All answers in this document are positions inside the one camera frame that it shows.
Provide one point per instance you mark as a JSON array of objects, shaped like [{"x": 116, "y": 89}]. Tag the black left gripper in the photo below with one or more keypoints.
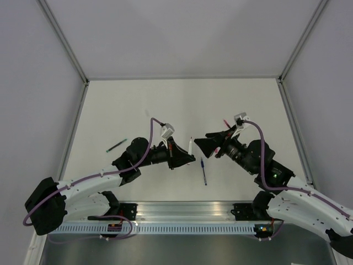
[{"x": 176, "y": 156}]

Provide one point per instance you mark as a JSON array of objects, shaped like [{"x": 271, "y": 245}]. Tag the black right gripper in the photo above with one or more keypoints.
[{"x": 215, "y": 139}]

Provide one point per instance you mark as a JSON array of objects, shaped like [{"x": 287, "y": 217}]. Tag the white acrylic marker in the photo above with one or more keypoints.
[{"x": 190, "y": 147}]

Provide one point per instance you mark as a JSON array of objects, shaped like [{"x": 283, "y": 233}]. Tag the blue ballpoint pen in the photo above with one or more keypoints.
[{"x": 203, "y": 171}]

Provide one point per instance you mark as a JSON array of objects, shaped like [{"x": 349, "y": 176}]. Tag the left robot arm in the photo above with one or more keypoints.
[{"x": 52, "y": 203}]

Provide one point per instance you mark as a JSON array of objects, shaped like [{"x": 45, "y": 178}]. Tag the green pen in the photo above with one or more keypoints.
[{"x": 116, "y": 145}]

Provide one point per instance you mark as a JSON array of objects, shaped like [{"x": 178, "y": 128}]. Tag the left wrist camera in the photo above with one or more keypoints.
[{"x": 167, "y": 130}]

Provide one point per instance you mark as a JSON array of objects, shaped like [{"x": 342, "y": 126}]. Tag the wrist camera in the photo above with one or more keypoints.
[
  {"x": 239, "y": 120},
  {"x": 167, "y": 130}
]

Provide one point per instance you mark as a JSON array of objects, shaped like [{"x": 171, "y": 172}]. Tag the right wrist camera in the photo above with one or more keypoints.
[{"x": 239, "y": 120}]

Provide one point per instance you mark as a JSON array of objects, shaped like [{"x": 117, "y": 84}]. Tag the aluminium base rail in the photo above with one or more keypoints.
[{"x": 183, "y": 211}]

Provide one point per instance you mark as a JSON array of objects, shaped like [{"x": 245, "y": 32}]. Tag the white slotted cable duct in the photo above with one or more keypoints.
[{"x": 155, "y": 229}]

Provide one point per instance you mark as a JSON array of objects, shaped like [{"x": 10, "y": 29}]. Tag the right aluminium frame post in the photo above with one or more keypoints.
[{"x": 315, "y": 17}]

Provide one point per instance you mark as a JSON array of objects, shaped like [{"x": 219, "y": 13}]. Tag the aluminium frame post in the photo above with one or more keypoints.
[
  {"x": 55, "y": 26},
  {"x": 315, "y": 17}
]

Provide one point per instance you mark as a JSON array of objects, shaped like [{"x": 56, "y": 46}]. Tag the left aluminium frame post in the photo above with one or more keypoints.
[{"x": 55, "y": 26}]

